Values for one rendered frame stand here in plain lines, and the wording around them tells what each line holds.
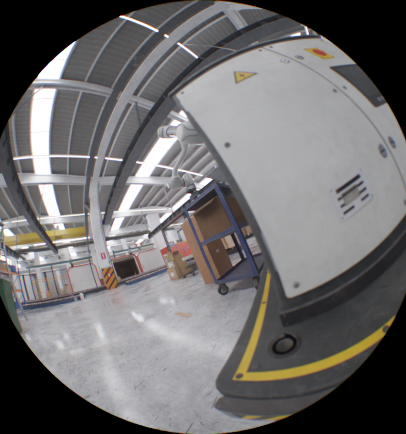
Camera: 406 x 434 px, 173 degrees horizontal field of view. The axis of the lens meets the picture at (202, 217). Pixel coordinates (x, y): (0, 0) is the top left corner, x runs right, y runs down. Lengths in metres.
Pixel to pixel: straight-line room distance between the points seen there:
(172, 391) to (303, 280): 0.59
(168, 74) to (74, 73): 5.82
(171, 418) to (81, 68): 10.55
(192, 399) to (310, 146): 0.68
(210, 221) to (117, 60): 9.47
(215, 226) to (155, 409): 1.19
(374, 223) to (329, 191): 0.09
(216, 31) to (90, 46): 6.89
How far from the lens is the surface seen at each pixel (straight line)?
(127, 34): 9.70
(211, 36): 10.67
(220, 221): 1.07
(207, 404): 0.56
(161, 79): 10.05
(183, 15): 6.73
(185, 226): 1.86
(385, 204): 0.24
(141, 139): 5.35
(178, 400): 0.61
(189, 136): 0.80
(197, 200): 1.18
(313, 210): 0.17
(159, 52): 7.98
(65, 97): 10.78
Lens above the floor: 0.48
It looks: 13 degrees up
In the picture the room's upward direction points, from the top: 24 degrees counter-clockwise
